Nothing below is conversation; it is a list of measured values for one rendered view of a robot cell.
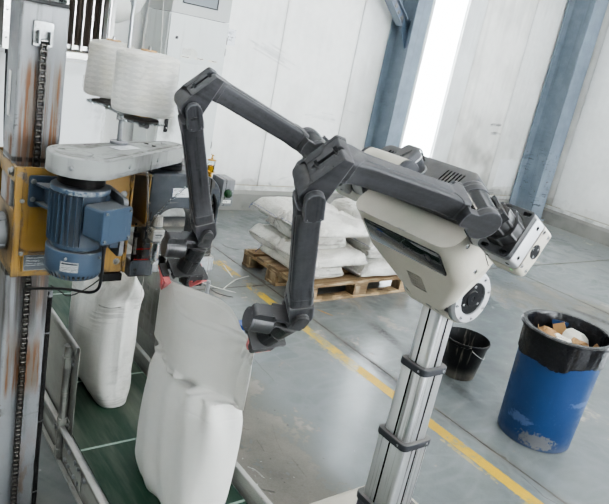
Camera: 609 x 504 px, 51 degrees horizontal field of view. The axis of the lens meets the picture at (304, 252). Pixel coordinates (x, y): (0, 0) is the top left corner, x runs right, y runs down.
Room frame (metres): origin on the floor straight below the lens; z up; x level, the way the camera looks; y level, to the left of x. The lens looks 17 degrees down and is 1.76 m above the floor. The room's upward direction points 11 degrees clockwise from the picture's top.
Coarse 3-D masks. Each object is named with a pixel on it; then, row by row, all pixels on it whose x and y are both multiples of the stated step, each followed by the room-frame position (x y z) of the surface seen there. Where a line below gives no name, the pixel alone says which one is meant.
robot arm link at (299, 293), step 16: (320, 192) 1.16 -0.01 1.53; (304, 208) 1.16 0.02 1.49; (320, 208) 1.17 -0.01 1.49; (304, 224) 1.22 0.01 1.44; (320, 224) 1.23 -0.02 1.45; (304, 240) 1.25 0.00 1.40; (304, 256) 1.27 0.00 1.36; (304, 272) 1.30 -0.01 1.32; (288, 288) 1.35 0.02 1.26; (304, 288) 1.33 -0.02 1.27; (288, 304) 1.38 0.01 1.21; (304, 304) 1.34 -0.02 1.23
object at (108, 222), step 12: (96, 204) 1.55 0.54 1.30; (108, 204) 1.57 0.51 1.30; (120, 204) 1.59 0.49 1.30; (84, 216) 1.52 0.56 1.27; (96, 216) 1.51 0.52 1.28; (108, 216) 1.51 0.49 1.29; (120, 216) 1.54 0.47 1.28; (84, 228) 1.52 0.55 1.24; (96, 228) 1.50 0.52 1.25; (108, 228) 1.51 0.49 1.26; (120, 228) 1.55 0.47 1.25; (96, 240) 1.50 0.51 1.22; (108, 240) 1.51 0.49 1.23; (120, 240) 1.55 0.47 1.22
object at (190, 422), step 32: (160, 288) 1.82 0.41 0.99; (160, 320) 1.80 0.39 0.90; (192, 320) 1.59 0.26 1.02; (224, 320) 1.71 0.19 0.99; (160, 352) 1.75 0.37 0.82; (192, 352) 1.59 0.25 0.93; (224, 352) 1.56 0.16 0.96; (160, 384) 1.68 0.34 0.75; (192, 384) 1.60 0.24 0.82; (224, 384) 1.55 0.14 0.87; (160, 416) 1.64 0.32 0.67; (192, 416) 1.54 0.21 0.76; (224, 416) 1.55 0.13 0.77; (160, 448) 1.61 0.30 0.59; (192, 448) 1.52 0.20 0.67; (224, 448) 1.54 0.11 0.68; (160, 480) 1.60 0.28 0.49; (192, 480) 1.51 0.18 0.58; (224, 480) 1.55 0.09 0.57
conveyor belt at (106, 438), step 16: (64, 304) 2.85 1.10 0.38; (64, 320) 2.68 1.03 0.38; (80, 384) 2.18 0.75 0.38; (144, 384) 2.27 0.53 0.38; (80, 400) 2.08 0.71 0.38; (128, 400) 2.14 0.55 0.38; (80, 416) 1.98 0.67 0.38; (96, 416) 2.00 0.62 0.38; (112, 416) 2.02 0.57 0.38; (128, 416) 2.04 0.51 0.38; (80, 432) 1.89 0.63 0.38; (96, 432) 1.91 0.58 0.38; (112, 432) 1.92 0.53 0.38; (128, 432) 1.94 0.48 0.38; (80, 448) 1.81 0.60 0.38; (96, 448) 1.82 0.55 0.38; (112, 448) 1.84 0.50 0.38; (128, 448) 1.86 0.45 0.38; (96, 464) 1.74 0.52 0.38; (112, 464) 1.76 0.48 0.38; (128, 464) 1.77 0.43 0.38; (96, 480) 1.67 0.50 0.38; (112, 480) 1.68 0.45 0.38; (128, 480) 1.70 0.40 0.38; (112, 496) 1.61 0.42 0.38; (128, 496) 1.63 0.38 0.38; (144, 496) 1.64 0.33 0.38; (240, 496) 1.73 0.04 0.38
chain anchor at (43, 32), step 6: (36, 24) 1.68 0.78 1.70; (42, 24) 1.69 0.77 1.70; (48, 24) 1.70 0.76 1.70; (36, 30) 1.68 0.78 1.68; (42, 30) 1.69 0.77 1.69; (48, 30) 1.70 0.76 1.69; (36, 36) 1.68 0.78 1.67; (42, 36) 1.69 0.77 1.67; (48, 36) 1.70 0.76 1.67; (36, 42) 1.68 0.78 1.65; (48, 42) 1.69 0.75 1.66
